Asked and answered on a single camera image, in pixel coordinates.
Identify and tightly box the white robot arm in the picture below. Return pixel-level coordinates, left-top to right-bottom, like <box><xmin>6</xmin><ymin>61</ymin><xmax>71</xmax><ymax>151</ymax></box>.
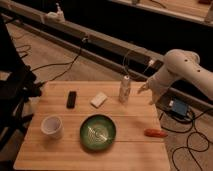
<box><xmin>138</xmin><ymin>49</ymin><xmax>213</xmax><ymax>104</ymax></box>

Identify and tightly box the white device on rail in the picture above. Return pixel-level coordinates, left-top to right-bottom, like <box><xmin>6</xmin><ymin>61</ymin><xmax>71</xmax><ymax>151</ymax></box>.
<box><xmin>45</xmin><ymin>4</ymin><xmax>65</xmax><ymax>22</ymax></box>

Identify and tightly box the black chair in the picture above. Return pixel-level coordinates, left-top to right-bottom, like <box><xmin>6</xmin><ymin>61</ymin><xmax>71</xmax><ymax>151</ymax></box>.
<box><xmin>0</xmin><ymin>14</ymin><xmax>42</xmax><ymax>151</ymax></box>

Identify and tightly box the black floor cable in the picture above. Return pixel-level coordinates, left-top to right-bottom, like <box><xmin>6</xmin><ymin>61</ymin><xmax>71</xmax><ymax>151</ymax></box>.
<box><xmin>157</xmin><ymin>106</ymin><xmax>213</xmax><ymax>171</ymax></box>
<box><xmin>14</xmin><ymin>38</ymin><xmax>88</xmax><ymax>83</ymax></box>

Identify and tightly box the wooden table background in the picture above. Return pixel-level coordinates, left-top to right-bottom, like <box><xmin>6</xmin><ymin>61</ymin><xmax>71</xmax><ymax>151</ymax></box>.
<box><xmin>113</xmin><ymin>0</ymin><xmax>213</xmax><ymax>26</ymax></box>

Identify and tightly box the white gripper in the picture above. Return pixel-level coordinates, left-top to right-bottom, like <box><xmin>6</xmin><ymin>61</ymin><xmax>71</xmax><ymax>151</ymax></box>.
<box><xmin>137</xmin><ymin>73</ymin><xmax>174</xmax><ymax>105</ymax></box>

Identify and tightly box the white rectangular block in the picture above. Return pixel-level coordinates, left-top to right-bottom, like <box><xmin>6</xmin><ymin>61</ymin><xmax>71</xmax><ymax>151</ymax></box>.
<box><xmin>90</xmin><ymin>92</ymin><xmax>107</xmax><ymax>108</ymax></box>

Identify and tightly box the blue electronics box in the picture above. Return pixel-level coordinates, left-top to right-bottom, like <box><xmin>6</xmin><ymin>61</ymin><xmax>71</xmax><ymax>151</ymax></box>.
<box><xmin>169</xmin><ymin>99</ymin><xmax>188</xmax><ymax>118</ymax></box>

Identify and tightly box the orange carrot toy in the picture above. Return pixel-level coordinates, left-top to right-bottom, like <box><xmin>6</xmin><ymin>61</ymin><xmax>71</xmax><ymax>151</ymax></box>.
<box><xmin>144</xmin><ymin>129</ymin><xmax>167</xmax><ymax>138</ymax></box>

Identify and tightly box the clear plastic bottle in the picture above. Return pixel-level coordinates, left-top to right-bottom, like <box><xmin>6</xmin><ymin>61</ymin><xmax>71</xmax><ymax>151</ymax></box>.
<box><xmin>119</xmin><ymin>75</ymin><xmax>131</xmax><ymax>103</ymax></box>

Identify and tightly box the green ceramic bowl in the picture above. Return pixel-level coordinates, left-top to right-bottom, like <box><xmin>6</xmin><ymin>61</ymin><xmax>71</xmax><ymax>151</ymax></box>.
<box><xmin>80</xmin><ymin>114</ymin><xmax>116</xmax><ymax>151</ymax></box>

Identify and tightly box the black rectangular remote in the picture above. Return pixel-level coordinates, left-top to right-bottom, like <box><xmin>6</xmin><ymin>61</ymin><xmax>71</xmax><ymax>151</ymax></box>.
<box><xmin>66</xmin><ymin>91</ymin><xmax>77</xmax><ymax>109</ymax></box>

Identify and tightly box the white paper cup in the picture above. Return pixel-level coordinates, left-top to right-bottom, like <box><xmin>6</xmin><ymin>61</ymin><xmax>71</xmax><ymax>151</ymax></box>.
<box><xmin>41</xmin><ymin>115</ymin><xmax>63</xmax><ymax>139</ymax></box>

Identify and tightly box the black floor cable right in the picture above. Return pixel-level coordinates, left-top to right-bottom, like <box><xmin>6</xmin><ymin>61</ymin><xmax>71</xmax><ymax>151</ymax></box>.
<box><xmin>157</xmin><ymin>106</ymin><xmax>213</xmax><ymax>171</ymax></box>

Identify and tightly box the long grey metal rail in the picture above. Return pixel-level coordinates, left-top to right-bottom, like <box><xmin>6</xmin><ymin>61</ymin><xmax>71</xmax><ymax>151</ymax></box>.
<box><xmin>0</xmin><ymin>0</ymin><xmax>164</xmax><ymax>69</ymax></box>

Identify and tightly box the black floor cable left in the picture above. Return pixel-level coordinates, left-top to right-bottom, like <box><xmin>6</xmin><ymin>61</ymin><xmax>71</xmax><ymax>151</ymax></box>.
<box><xmin>14</xmin><ymin>38</ymin><xmax>88</xmax><ymax>83</ymax></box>

